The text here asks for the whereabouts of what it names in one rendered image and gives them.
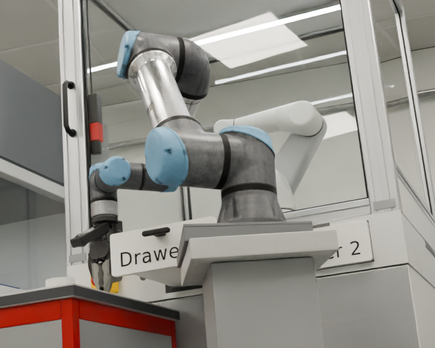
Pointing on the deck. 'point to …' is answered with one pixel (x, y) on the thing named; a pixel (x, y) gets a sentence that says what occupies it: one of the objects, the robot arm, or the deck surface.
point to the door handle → (67, 107)
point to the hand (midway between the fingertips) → (102, 289)
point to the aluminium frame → (71, 173)
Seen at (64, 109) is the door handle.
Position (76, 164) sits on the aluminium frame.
